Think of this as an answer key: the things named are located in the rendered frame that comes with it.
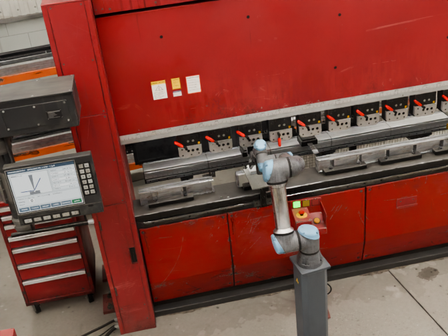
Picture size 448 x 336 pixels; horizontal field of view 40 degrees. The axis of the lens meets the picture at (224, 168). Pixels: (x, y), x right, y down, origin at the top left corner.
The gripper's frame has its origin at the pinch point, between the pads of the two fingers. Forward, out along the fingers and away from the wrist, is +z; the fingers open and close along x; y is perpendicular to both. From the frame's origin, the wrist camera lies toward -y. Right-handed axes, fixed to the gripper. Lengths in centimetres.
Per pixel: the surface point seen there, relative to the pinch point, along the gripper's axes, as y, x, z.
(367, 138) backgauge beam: 17, -90, 25
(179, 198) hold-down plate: -8, 53, 8
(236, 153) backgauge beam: 21.8, 6.9, 22.9
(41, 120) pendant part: 10, 117, -95
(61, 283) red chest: -35, 146, 70
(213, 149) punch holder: 13.4, 26.1, -12.9
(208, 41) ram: 59, 22, -67
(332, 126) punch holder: 14, -54, -14
